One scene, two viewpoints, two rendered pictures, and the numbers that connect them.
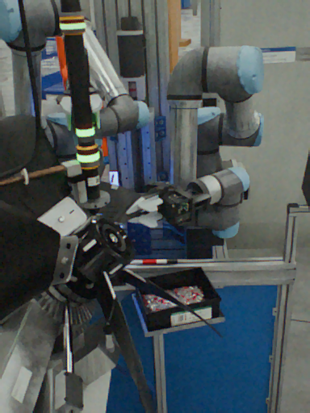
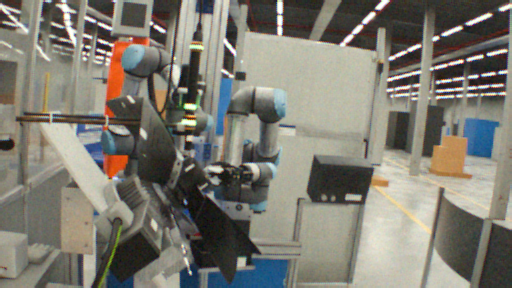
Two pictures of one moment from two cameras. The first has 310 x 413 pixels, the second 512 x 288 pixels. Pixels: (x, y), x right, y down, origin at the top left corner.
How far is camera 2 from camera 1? 0.62 m
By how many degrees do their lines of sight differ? 25
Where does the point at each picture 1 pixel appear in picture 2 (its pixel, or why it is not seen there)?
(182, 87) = (238, 106)
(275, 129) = (279, 184)
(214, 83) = (258, 106)
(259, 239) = not seen: hidden behind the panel
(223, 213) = (258, 191)
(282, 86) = (286, 152)
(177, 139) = (231, 139)
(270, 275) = (284, 250)
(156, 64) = (209, 107)
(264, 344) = not seen: outside the picture
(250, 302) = (268, 273)
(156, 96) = not seen: hidden behind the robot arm
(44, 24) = (152, 63)
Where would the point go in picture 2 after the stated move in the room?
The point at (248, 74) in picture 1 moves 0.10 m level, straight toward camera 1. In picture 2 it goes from (279, 103) to (281, 103)
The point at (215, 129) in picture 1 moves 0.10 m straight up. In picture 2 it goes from (249, 151) to (251, 130)
